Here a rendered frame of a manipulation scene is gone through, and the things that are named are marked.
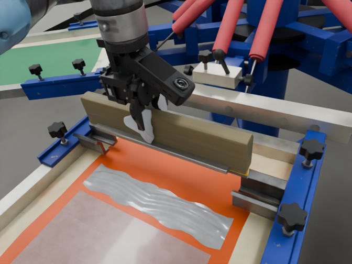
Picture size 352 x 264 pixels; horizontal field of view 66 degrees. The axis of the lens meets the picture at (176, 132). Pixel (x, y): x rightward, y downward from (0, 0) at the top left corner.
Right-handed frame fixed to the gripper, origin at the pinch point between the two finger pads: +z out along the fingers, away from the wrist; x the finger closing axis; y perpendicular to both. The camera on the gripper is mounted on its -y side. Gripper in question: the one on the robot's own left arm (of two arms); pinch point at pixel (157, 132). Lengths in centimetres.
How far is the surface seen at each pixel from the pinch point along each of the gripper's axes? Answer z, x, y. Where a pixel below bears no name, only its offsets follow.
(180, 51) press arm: 16, -64, 33
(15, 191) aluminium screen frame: 10.2, 21.0, 27.6
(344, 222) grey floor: 109, -72, -53
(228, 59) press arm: 4.9, -41.6, 1.6
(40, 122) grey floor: 110, -65, 200
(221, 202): 13.5, 1.8, -14.5
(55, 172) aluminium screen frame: 11.9, 12.1, 25.3
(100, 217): 13.6, 15.9, 7.2
